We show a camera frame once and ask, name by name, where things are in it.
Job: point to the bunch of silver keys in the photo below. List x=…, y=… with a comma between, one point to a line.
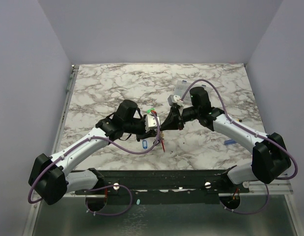
x=160, y=138

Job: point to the clear plastic organizer box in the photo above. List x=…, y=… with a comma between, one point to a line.
x=182, y=86

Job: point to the blue red marker pen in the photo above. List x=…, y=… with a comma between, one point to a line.
x=229, y=142

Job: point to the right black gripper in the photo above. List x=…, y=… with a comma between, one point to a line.
x=179, y=119

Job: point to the aluminium frame rail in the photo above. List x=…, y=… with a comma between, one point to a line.
x=264, y=188

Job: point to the blue key tag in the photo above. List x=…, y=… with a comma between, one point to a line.
x=144, y=144

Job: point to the green key tag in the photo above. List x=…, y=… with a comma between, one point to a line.
x=150, y=110

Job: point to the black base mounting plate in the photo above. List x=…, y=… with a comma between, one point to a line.
x=156, y=187

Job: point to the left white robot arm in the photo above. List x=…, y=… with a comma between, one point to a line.
x=53, y=176

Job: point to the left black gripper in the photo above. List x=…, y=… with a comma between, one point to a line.
x=151, y=133

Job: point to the red black key holder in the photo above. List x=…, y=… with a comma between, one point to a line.
x=163, y=144

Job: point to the left side aluminium rail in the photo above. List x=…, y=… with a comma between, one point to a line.
x=69, y=93

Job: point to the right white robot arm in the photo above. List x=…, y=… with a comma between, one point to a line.
x=269, y=157

